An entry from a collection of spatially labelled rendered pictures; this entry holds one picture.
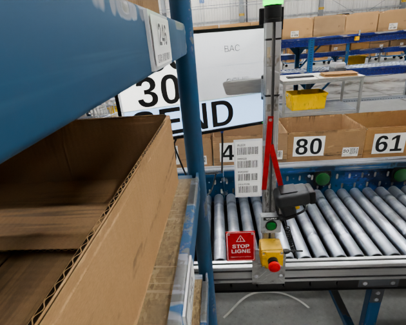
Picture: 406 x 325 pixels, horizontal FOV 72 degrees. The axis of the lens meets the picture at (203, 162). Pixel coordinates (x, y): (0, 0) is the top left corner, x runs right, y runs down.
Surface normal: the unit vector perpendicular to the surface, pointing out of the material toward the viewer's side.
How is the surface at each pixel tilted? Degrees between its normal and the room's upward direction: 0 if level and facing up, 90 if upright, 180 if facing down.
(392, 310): 0
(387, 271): 90
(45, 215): 1
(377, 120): 89
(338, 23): 90
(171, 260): 0
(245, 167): 90
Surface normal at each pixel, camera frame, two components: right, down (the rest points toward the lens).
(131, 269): 1.00, -0.02
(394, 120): -0.05, 0.40
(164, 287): -0.07, -0.91
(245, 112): 0.29, 0.30
